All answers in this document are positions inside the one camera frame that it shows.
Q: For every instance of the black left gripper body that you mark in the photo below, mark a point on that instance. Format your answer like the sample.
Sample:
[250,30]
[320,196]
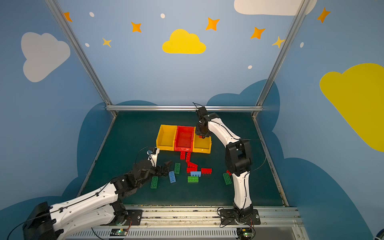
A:
[161,170]

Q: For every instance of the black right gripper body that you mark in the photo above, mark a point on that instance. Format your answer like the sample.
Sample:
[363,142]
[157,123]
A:
[202,130]

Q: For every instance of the red lego brick stack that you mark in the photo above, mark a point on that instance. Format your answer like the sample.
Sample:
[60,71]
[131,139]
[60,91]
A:
[191,167]

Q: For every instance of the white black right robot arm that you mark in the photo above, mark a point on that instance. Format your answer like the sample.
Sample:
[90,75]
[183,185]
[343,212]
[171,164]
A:
[238,156]

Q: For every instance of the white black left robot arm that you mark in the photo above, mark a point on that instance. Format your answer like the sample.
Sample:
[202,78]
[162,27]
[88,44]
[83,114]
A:
[102,206]

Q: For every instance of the green lego brick centre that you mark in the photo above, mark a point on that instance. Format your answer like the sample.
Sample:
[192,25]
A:
[177,168]

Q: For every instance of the green lego brick left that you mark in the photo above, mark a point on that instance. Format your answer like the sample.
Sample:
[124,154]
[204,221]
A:
[154,182]

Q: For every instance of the right yellow plastic bin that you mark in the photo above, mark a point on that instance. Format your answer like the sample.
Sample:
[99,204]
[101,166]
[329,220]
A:
[202,145]

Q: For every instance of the yellow plastic bin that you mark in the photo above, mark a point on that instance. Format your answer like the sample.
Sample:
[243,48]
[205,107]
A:
[202,145]
[166,138]

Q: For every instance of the red plastic bin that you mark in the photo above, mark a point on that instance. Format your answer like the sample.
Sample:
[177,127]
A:
[184,139]

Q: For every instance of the left yellow plastic bin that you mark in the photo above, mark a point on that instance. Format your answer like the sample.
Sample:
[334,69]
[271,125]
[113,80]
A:
[166,138]

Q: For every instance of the bright green lego brick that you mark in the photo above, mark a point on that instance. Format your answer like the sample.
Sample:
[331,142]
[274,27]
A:
[193,179]

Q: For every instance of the light blue lego brick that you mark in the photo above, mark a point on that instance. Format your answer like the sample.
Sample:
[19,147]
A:
[195,174]

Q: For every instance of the green lego brick far right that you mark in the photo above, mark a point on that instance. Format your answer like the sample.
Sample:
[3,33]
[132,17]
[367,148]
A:
[227,179]

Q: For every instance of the left controller board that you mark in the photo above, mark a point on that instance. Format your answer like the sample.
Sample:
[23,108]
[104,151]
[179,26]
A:
[119,232]

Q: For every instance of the controller board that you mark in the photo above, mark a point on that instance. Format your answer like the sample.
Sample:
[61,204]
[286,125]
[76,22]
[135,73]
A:
[119,232]
[245,234]

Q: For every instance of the right controller board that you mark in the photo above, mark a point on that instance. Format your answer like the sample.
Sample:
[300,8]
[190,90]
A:
[245,234]

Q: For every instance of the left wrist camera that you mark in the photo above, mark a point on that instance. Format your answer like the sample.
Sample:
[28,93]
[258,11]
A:
[152,153]

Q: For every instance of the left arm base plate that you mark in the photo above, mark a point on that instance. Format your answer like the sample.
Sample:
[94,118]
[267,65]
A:
[128,217]

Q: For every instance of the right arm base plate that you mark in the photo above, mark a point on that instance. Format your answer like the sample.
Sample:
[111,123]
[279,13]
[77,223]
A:
[229,217]

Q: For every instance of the horizontal aluminium frame rail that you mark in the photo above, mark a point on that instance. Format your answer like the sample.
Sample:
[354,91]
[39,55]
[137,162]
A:
[131,108]

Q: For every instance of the aluminium front mounting rail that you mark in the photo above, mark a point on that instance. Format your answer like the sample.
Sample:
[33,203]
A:
[201,223]

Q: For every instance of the right aluminium frame post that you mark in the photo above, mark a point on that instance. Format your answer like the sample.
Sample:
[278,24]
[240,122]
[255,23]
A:
[291,34]

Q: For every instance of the aluminium frame post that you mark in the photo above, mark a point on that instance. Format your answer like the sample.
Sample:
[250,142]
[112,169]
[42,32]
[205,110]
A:
[64,24]
[291,34]

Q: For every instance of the left aluminium frame post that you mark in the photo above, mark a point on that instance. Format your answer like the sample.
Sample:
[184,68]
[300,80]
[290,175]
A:
[64,24]

